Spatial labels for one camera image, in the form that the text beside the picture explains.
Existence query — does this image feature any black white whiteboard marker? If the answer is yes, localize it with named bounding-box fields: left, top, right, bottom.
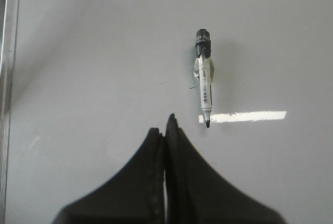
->
left=193, top=29, right=214, bottom=128

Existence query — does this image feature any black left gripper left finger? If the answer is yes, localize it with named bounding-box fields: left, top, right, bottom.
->
left=53, top=128, right=166, bottom=223

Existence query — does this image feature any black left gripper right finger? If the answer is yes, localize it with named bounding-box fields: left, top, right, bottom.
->
left=165, top=114, right=285, bottom=223

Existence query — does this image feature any white whiteboard with aluminium frame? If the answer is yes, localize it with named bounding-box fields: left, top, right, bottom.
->
left=1, top=0, right=332, bottom=223

